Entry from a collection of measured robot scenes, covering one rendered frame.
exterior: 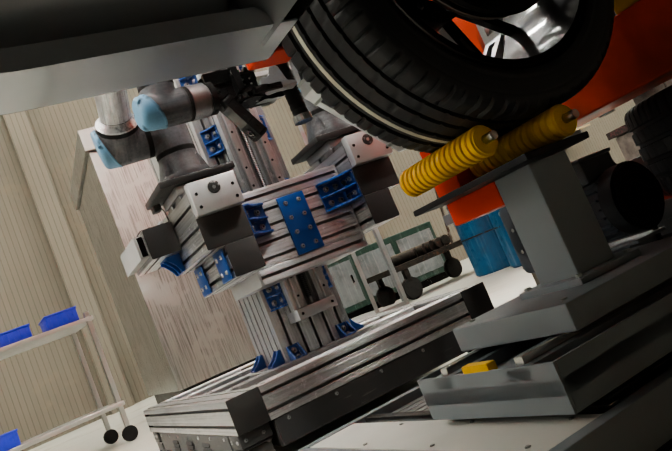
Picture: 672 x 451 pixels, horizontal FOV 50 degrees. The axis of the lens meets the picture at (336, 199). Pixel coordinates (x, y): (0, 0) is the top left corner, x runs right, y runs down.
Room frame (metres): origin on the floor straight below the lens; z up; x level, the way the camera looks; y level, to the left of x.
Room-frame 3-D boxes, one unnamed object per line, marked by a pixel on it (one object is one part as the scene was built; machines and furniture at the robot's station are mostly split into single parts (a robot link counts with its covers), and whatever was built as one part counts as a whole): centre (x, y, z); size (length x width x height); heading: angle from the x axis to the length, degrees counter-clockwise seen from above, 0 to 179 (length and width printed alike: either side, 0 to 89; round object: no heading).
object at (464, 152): (1.32, -0.21, 0.51); 0.29 x 0.06 x 0.06; 30
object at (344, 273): (8.80, 0.25, 0.35); 1.83 x 1.61 x 0.69; 118
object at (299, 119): (1.59, 0.00, 0.83); 0.04 x 0.04 x 0.16
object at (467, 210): (1.44, -0.29, 0.48); 0.16 x 0.12 x 0.17; 30
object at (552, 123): (1.32, -0.35, 0.49); 0.29 x 0.06 x 0.06; 30
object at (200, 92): (1.48, 0.19, 0.85); 0.08 x 0.05 x 0.08; 30
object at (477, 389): (1.30, -0.31, 0.13); 0.50 x 0.36 x 0.10; 120
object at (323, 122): (2.26, -0.06, 0.87); 0.15 x 0.15 x 0.10
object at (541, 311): (1.32, -0.35, 0.32); 0.40 x 0.30 x 0.28; 120
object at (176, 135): (2.03, 0.38, 0.98); 0.13 x 0.12 x 0.14; 114
